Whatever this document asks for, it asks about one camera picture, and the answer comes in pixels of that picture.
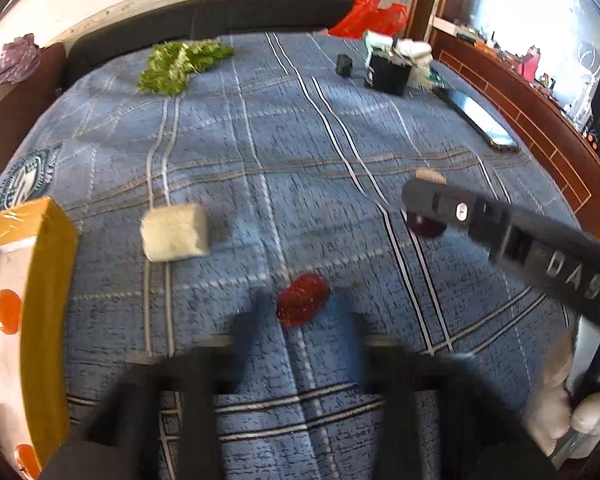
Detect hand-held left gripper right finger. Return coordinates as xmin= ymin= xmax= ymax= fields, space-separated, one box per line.
xmin=330 ymin=292 xmax=556 ymax=480

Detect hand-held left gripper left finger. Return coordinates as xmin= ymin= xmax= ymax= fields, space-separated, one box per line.
xmin=45 ymin=292 xmax=276 ymax=480

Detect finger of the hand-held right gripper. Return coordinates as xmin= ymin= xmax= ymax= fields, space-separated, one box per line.
xmin=401 ymin=178 xmax=512 ymax=263

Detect dark red plum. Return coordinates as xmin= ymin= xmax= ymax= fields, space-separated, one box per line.
xmin=405 ymin=210 xmax=448 ymax=238

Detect yellow cardboard box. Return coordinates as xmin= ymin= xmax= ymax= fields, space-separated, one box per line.
xmin=0 ymin=196 xmax=78 ymax=478

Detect small mandarin orange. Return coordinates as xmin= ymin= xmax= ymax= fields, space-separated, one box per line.
xmin=15 ymin=442 xmax=43 ymax=478
xmin=0 ymin=290 xmax=24 ymax=335

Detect person's right hand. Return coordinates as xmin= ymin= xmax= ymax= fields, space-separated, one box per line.
xmin=522 ymin=331 xmax=600 ymax=460

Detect smartphone in brown case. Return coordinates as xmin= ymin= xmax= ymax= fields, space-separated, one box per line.
xmin=432 ymin=87 xmax=520 ymax=154

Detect white green printed bag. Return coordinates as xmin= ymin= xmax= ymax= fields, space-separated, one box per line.
xmin=411 ymin=66 xmax=443 ymax=92

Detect white bread cube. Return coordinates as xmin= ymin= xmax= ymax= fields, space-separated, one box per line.
xmin=140 ymin=203 xmax=212 ymax=262

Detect black square box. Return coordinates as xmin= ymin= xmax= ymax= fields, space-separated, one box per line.
xmin=364 ymin=51 xmax=412 ymax=97

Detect wooden partition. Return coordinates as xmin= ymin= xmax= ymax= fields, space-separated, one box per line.
xmin=410 ymin=0 xmax=600 ymax=241

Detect white gloves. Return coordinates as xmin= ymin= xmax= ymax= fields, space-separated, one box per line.
xmin=392 ymin=37 xmax=433 ymax=68

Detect blue plaid blanket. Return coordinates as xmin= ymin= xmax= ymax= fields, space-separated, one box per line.
xmin=0 ymin=32 xmax=600 ymax=480

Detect light green plastic piece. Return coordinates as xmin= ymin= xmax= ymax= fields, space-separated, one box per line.
xmin=364 ymin=31 xmax=396 ymax=58

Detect pink bottle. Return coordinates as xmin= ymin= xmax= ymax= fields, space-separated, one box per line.
xmin=519 ymin=46 xmax=541 ymax=81

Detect red plastic bag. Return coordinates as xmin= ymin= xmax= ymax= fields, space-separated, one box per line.
xmin=328 ymin=0 xmax=410 ymax=39

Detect green lettuce leaves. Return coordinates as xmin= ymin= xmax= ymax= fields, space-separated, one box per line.
xmin=136 ymin=40 xmax=235 ymax=96

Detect black sofa backrest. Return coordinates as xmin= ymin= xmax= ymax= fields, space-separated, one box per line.
xmin=62 ymin=0 xmax=381 ymax=91

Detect brown sofa armrest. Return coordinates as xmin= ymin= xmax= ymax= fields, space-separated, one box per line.
xmin=0 ymin=42 xmax=68 ymax=196

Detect pink floral cloth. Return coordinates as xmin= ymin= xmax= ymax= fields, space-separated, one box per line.
xmin=0 ymin=34 xmax=42 ymax=101

